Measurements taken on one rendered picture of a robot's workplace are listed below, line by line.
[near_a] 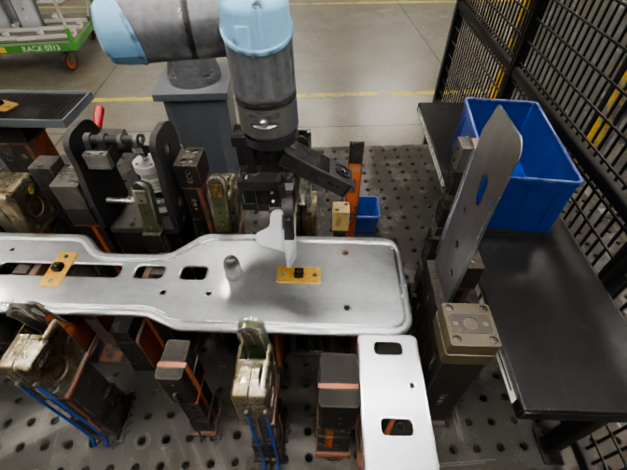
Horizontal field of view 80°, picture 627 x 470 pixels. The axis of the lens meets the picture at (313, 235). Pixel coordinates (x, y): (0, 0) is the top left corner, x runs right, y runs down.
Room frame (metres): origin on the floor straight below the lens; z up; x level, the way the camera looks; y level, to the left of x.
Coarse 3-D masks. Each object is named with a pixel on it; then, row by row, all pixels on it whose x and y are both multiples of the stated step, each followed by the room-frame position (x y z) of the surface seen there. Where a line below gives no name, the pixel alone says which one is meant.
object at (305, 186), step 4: (300, 128) 0.61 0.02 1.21; (304, 128) 0.61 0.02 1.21; (308, 128) 0.61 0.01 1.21; (300, 132) 0.60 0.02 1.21; (304, 132) 0.60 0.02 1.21; (308, 132) 0.59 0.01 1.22; (300, 136) 0.57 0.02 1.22; (304, 136) 0.60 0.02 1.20; (308, 136) 0.59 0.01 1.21; (296, 140) 0.57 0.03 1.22; (300, 140) 0.57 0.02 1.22; (304, 140) 0.57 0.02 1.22; (308, 140) 0.59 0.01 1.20; (304, 144) 0.56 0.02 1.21; (308, 144) 0.57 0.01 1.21; (300, 180) 0.59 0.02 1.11; (304, 180) 0.59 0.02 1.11; (300, 184) 0.59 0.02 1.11; (304, 184) 0.59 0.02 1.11; (308, 184) 0.58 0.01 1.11; (300, 188) 0.58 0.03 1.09; (304, 188) 0.58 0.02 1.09; (308, 188) 0.58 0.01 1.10; (308, 192) 0.57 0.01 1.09; (308, 196) 0.57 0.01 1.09; (308, 200) 0.57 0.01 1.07; (308, 204) 0.57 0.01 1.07; (296, 208) 0.57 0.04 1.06; (308, 208) 0.57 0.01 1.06; (296, 212) 0.57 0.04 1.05; (308, 212) 0.57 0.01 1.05
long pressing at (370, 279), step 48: (0, 240) 0.53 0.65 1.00; (48, 240) 0.53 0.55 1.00; (240, 240) 0.53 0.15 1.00; (336, 240) 0.53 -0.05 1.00; (384, 240) 0.53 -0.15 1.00; (0, 288) 0.41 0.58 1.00; (48, 288) 0.41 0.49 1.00; (96, 288) 0.41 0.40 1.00; (144, 288) 0.41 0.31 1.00; (192, 288) 0.41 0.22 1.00; (240, 288) 0.41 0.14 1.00; (288, 288) 0.41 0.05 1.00; (336, 288) 0.41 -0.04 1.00; (384, 288) 0.41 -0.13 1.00; (336, 336) 0.32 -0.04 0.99
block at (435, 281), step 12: (432, 264) 0.47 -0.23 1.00; (432, 276) 0.44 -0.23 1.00; (420, 288) 0.47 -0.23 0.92; (432, 288) 0.41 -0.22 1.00; (420, 300) 0.45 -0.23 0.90; (432, 300) 0.39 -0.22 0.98; (444, 300) 0.38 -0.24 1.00; (420, 312) 0.43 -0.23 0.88; (432, 312) 0.38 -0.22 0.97; (420, 324) 0.41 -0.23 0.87; (432, 324) 0.36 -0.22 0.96; (420, 336) 0.39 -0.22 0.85; (420, 348) 0.37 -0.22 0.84
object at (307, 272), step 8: (280, 272) 0.44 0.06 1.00; (288, 272) 0.44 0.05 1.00; (296, 272) 0.44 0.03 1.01; (304, 272) 0.44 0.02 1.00; (312, 272) 0.44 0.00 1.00; (320, 272) 0.44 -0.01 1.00; (280, 280) 0.43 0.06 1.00; (288, 280) 0.43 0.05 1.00; (296, 280) 0.43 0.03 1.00; (304, 280) 0.43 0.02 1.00; (312, 280) 0.43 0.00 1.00; (320, 280) 0.43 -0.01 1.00
